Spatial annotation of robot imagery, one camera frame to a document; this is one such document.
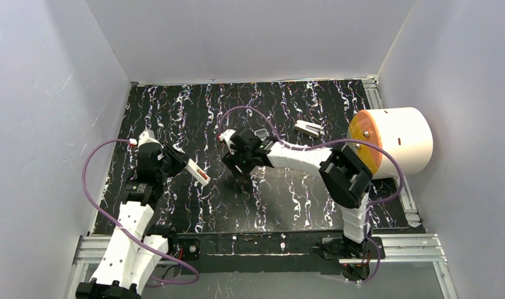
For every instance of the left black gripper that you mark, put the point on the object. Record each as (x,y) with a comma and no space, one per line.
(180,161)

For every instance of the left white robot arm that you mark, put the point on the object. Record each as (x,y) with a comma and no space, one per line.
(135,248)

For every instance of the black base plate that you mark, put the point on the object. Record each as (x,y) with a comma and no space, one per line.
(271,252)

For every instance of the slim white remote control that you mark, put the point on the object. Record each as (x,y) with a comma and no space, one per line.
(197,173)

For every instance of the white cylindrical container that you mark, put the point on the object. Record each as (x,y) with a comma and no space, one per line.
(404,133)

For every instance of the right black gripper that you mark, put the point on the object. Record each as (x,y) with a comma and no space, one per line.
(239,158)

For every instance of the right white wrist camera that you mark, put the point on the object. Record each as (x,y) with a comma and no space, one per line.
(225,138)

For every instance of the aluminium frame rail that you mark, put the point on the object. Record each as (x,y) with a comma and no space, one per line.
(398,247)

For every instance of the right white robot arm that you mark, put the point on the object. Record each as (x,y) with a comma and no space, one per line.
(345,176)

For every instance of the red black battery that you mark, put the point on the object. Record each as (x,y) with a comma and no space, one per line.
(202,174)

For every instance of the grey remote control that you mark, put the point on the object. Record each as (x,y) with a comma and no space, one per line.
(262,134)

